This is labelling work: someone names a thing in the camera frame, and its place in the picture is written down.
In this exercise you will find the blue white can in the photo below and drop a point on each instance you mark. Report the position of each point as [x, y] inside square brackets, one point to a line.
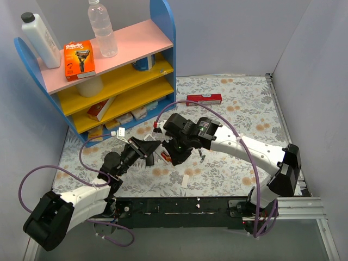
[145, 63]

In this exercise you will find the clear plastic water bottle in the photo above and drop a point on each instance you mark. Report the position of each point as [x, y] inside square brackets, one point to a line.
[102, 28]

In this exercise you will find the white snack packet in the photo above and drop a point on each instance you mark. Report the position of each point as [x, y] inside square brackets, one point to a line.
[139, 113]
[125, 118]

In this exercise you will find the white cylindrical container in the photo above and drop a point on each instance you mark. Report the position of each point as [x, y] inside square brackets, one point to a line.
[91, 87]

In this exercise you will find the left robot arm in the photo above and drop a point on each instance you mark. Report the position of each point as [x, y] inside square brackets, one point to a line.
[56, 214]

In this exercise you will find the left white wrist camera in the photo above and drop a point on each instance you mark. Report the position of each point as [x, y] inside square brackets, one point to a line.
[119, 134]

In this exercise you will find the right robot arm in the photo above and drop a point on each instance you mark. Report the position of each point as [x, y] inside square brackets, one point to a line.
[282, 164]

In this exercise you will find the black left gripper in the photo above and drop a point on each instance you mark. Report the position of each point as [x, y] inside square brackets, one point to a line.
[136, 148]

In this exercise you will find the red toothpaste box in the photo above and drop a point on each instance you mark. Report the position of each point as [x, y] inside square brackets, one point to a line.
[206, 99]

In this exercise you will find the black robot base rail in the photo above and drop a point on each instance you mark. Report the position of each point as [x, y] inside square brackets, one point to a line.
[228, 212]

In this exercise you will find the red white book box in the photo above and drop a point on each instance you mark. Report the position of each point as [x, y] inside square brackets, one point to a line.
[97, 111]

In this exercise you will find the white air conditioner remote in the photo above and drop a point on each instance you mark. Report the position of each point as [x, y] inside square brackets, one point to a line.
[160, 149]

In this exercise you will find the orange razor box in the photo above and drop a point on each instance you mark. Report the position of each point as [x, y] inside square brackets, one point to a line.
[79, 60]

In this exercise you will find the blue pink yellow shelf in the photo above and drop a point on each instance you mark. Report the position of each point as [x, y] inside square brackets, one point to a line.
[132, 88]

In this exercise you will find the white bottle black cap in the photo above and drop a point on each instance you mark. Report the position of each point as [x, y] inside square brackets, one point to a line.
[40, 38]

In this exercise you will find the yellow snack packet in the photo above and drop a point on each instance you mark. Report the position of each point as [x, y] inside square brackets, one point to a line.
[95, 134]

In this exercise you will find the floral table mat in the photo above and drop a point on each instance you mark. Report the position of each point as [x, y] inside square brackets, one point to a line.
[247, 103]

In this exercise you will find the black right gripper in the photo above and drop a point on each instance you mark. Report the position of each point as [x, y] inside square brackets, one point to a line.
[174, 151]

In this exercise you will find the green sponge pack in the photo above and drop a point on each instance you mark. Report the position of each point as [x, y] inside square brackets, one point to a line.
[152, 105]

